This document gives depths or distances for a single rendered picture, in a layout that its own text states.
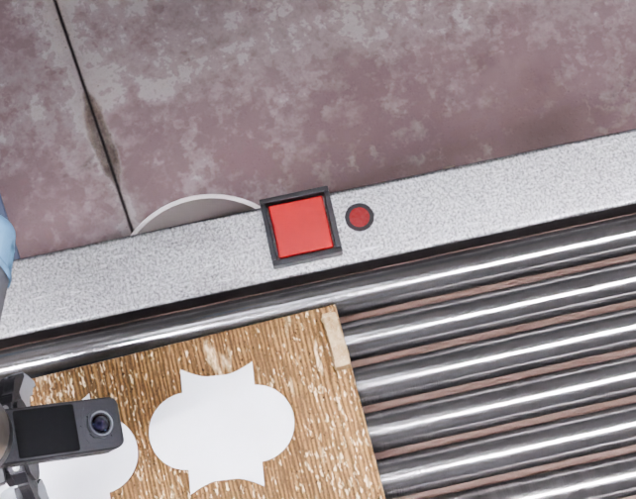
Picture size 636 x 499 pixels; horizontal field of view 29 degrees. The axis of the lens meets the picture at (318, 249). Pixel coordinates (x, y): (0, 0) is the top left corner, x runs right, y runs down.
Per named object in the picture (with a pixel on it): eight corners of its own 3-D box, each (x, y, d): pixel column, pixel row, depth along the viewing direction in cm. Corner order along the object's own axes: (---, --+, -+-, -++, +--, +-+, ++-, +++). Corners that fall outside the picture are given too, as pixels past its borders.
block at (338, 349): (321, 319, 130) (320, 313, 128) (337, 314, 130) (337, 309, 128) (334, 372, 129) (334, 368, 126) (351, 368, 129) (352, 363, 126)
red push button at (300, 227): (267, 209, 136) (267, 205, 134) (322, 198, 136) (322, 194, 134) (279, 261, 134) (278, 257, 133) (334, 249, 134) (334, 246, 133)
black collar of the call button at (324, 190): (260, 204, 136) (259, 199, 134) (327, 189, 136) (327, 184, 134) (273, 269, 134) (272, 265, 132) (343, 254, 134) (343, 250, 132)
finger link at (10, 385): (2, 362, 114) (-9, 406, 105) (19, 358, 114) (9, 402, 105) (17, 407, 115) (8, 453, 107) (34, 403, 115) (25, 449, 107)
